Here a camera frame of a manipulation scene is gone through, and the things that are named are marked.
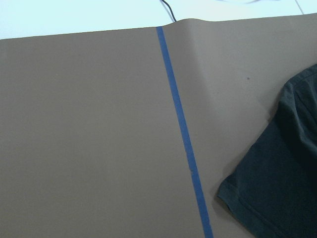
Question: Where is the black t-shirt with logo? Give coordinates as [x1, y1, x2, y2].
[217, 65, 317, 238]

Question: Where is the brown paper table mat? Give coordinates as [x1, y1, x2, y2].
[0, 13, 317, 238]

